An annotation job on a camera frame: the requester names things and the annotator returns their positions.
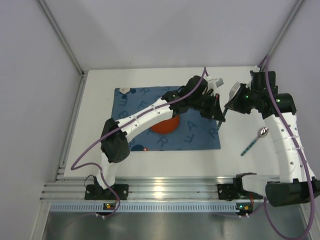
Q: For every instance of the spoon with teal handle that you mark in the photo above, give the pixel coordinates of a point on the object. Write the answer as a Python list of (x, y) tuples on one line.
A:
[(261, 133)]

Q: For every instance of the perforated cable duct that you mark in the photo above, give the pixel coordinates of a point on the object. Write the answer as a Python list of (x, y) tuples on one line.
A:
[(147, 207)]

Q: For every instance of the blue letter-print placemat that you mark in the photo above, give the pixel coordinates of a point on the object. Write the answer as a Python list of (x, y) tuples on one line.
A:
[(193, 133)]

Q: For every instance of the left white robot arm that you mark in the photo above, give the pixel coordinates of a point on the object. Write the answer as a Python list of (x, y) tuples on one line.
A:
[(117, 134)]

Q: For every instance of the right aluminium frame post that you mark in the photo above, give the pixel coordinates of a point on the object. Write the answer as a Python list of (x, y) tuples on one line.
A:
[(288, 22)]

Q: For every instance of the aluminium mounting rail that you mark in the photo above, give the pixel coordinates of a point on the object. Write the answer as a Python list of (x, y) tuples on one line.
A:
[(154, 189)]

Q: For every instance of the left aluminium frame post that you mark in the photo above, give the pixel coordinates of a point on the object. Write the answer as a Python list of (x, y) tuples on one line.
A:
[(60, 35)]

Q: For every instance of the aluminium frame post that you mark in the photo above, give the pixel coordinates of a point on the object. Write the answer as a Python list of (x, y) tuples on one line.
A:
[(288, 22), (60, 35)]

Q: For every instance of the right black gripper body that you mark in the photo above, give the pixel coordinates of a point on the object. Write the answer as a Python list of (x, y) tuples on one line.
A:
[(240, 100)]

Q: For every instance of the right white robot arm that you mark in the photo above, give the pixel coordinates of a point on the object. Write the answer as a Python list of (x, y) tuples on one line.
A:
[(278, 111)]

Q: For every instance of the red round plate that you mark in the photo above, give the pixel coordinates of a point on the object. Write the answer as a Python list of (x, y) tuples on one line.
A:
[(166, 126)]

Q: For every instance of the fork with teal handle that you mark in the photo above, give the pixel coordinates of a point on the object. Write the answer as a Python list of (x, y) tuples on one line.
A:
[(232, 93)]

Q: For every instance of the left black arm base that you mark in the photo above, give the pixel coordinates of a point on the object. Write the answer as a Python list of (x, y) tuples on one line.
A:
[(95, 192)]

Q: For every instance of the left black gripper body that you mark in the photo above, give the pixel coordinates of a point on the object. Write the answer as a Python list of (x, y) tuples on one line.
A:
[(210, 107)]

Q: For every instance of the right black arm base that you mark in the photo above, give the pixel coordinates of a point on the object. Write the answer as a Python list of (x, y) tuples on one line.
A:
[(234, 191)]

